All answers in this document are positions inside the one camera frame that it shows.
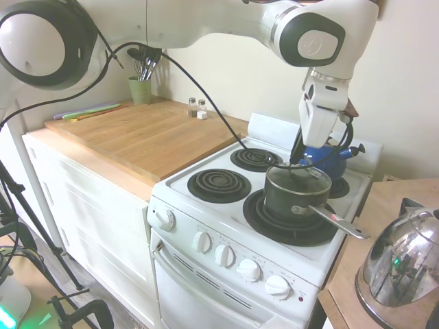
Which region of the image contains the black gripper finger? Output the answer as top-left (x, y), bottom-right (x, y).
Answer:
top-left (289, 127), bottom-right (305, 165)

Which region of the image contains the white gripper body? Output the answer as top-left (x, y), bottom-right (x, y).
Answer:
top-left (297, 67), bottom-right (351, 149)

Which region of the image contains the glass pot lid black knob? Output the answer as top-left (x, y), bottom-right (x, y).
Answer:
top-left (266, 163), bottom-right (332, 198)

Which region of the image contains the blue stovetop kettle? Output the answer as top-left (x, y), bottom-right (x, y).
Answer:
top-left (297, 136), bottom-right (366, 183)

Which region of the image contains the small black coil burner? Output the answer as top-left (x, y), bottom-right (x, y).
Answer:
top-left (187, 168), bottom-right (252, 204)
top-left (230, 147), bottom-right (284, 173)

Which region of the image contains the large black coil burner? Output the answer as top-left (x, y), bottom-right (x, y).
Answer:
top-left (327, 177), bottom-right (351, 200)
top-left (242, 189), bottom-right (340, 247)

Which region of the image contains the white stove knob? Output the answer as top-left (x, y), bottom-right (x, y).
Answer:
top-left (191, 230), bottom-right (214, 255)
top-left (214, 243), bottom-right (237, 268)
top-left (264, 274), bottom-right (293, 300)
top-left (151, 208), bottom-right (176, 232)
top-left (237, 258), bottom-right (263, 283)

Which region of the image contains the white electric stove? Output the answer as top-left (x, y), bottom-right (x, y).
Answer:
top-left (146, 112), bottom-right (384, 329)

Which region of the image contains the large wooden cutting board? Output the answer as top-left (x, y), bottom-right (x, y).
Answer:
top-left (44, 101), bottom-right (248, 184)

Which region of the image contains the shiny steel electric kettle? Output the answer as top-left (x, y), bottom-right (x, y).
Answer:
top-left (354, 197), bottom-right (439, 327)

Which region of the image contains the green utensil cup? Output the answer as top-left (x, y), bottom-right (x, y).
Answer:
top-left (128, 75), bottom-right (152, 106)

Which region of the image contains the metal whisk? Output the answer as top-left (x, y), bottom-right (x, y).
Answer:
top-left (134, 58), bottom-right (152, 82)

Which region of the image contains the black cooking spoon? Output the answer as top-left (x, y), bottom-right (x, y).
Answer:
top-left (126, 47), bottom-right (147, 80)

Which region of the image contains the green flat cutting mat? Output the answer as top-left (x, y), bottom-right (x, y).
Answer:
top-left (62, 103), bottom-right (128, 121)

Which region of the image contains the orange flat cutting mat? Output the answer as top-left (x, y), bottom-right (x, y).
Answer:
top-left (70, 108), bottom-right (128, 123)

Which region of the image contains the white kitchen cabinet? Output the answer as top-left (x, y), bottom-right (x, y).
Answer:
top-left (22, 132), bottom-right (159, 328)

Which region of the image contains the white support pole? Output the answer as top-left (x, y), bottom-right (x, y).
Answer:
top-left (5, 98), bottom-right (67, 257)

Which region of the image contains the black bar clamp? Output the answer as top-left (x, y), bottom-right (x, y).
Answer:
top-left (38, 295), bottom-right (115, 329)

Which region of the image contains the white device with green light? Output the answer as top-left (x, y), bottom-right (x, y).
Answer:
top-left (0, 245), bottom-right (32, 329)

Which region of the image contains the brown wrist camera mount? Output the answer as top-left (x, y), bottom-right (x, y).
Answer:
top-left (337, 97), bottom-right (359, 120)

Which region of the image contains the black saucepan with steel handle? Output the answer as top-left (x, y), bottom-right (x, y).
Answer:
top-left (263, 164), bottom-right (372, 241)

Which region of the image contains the long black robot cable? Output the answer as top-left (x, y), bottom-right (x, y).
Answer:
top-left (0, 40), bottom-right (296, 169)

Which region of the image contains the white oven door handle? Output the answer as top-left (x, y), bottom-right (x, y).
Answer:
top-left (152, 245), bottom-right (263, 328)

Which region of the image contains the black camera tripod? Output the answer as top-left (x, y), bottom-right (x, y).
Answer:
top-left (0, 160), bottom-right (91, 294)

